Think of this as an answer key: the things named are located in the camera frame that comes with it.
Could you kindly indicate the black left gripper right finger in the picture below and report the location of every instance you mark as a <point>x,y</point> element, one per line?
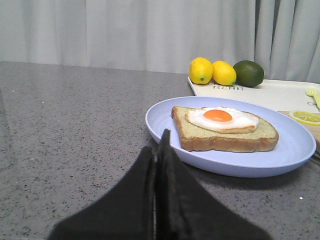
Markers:
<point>186,211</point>

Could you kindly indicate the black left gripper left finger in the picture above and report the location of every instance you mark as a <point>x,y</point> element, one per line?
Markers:
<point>124,213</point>

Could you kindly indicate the fried egg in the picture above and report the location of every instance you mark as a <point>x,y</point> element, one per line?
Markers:
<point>223,120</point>

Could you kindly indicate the toast bread slice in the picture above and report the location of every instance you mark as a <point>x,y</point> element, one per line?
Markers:
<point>195,138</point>

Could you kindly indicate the light blue plate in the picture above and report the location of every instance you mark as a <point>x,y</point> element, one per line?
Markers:
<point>295,146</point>

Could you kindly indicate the white rectangular tray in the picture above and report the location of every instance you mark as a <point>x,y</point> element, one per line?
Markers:
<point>279,95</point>

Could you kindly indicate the left yellow lemon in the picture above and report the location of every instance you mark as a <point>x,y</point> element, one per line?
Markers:
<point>200,71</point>

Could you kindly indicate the yellow lemon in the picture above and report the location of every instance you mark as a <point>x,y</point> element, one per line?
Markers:
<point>223,73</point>
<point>200,71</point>

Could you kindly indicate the right yellow lemon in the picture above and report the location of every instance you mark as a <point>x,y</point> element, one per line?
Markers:
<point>223,73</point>

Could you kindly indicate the green lime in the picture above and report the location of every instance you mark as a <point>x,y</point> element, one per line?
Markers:
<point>248,73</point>

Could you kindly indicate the lemon slice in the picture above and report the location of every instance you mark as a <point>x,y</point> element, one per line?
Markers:
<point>305,117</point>

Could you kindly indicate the grey curtain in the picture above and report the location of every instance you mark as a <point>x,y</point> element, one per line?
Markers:
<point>283,36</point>

